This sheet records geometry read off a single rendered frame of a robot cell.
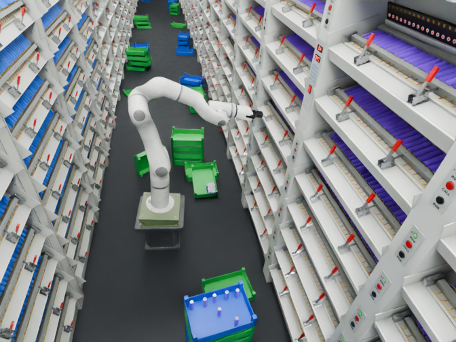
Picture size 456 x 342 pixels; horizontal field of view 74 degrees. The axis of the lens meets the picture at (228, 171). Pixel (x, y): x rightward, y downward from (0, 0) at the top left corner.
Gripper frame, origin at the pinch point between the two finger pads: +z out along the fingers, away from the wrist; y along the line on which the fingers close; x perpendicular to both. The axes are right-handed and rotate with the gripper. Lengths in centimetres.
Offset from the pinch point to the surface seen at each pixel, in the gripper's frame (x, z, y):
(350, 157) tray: 23, 10, 73
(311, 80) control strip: 41, -3, 47
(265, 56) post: 28.5, 0.3, -18.0
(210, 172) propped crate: -94, -2, -60
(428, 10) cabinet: 74, 11, 68
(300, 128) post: 18.4, 0.9, 46.4
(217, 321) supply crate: -65, -27, 90
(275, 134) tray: -3.3, 6.3, 16.4
